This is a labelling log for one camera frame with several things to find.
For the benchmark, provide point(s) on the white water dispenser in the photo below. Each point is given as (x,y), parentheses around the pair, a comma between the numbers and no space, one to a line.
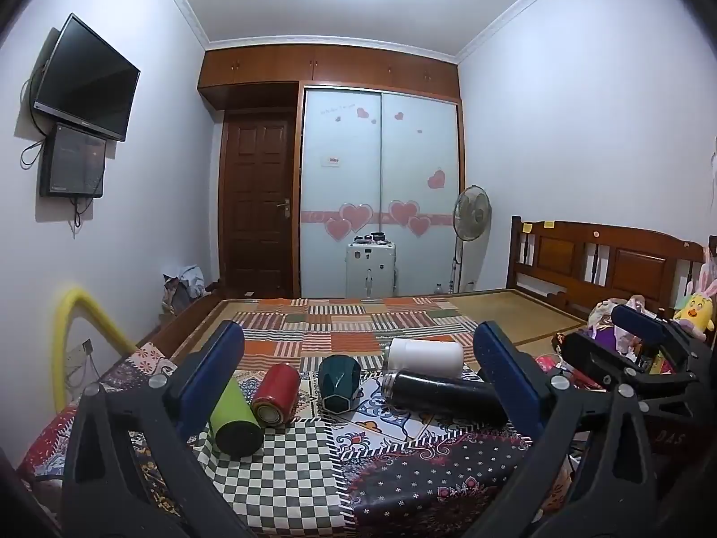
(371,272)

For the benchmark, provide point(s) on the red cup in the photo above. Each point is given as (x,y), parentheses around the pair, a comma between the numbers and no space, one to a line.
(277,400)

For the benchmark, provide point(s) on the patchwork printed blanket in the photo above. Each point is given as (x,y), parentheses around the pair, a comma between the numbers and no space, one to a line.
(297,459)

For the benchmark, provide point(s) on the standing electric fan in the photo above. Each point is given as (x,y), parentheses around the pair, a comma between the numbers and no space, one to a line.
(471,213)

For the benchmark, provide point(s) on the lime green cup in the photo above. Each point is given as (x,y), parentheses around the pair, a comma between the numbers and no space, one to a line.
(235,417)

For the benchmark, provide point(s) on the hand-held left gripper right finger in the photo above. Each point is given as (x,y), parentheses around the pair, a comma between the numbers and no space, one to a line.
(504,374)

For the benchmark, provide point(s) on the brown wooden door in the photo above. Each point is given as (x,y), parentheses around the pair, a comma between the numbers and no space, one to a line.
(257,207)

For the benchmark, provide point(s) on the small wall-mounted black monitor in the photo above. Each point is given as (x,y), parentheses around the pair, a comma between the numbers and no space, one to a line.
(75,162)

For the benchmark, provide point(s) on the wall-mounted black television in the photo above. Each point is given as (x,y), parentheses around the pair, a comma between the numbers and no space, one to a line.
(87,81)

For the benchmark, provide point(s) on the dark green faceted cup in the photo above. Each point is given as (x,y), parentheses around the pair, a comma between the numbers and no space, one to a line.
(338,384)

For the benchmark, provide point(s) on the wooden bed frame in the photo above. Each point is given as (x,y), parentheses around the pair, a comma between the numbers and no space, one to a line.
(594,260)

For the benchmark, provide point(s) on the yellow foam tube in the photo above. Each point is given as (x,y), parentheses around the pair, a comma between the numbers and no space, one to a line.
(84,305)

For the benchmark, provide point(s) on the purple cloth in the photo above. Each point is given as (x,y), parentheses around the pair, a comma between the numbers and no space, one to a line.
(610,339)

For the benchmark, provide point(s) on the woven straw mat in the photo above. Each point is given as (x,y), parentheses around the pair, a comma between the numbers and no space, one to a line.
(521,316)

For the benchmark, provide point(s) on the black round container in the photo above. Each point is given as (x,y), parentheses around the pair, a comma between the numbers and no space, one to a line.
(380,235)
(365,237)

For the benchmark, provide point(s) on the wall power socket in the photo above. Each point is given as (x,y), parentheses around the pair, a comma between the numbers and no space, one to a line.
(79,352)

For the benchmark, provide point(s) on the yellow plush chick toy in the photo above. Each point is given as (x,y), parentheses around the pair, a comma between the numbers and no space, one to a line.
(694,311)

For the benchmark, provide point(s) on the white cup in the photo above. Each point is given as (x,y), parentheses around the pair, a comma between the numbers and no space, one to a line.
(427,356)

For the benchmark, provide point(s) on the pile of clothes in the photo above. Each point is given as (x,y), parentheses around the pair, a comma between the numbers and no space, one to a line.
(182,288)

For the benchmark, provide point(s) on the wooden wardrobe with glass doors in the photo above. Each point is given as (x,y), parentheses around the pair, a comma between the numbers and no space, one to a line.
(381,157)

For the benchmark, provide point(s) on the black thermos cup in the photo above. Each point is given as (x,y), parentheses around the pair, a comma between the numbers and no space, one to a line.
(442,397)

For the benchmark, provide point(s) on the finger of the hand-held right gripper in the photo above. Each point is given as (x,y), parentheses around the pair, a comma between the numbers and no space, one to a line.
(588,360)
(644,322)

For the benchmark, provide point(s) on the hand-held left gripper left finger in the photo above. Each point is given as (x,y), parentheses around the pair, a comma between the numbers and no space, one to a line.
(215,375)

